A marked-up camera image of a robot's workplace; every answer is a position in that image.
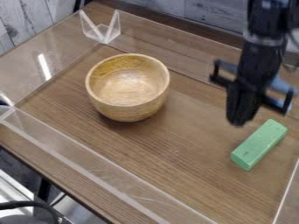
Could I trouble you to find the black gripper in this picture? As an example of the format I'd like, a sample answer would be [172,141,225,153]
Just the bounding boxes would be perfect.
[209,41,296,126]

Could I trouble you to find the clear acrylic tray wall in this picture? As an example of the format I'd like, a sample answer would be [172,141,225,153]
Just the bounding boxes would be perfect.
[0,3,299,224]

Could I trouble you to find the black table leg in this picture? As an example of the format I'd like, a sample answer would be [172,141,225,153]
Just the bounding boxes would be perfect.
[33,178,52,218]

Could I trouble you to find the green rectangular block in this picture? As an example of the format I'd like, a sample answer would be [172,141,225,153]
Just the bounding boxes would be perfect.
[229,119,287,171]

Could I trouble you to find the clear acrylic corner bracket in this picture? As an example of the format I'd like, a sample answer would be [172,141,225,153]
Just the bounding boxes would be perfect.
[78,10,121,45]

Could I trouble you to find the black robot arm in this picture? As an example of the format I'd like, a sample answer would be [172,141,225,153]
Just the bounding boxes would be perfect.
[209,0,299,127]

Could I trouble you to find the black cable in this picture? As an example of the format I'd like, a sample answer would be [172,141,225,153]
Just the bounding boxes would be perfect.
[0,200,62,224]

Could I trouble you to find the brown wooden bowl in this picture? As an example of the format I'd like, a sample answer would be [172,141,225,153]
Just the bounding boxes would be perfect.
[85,53,171,122]

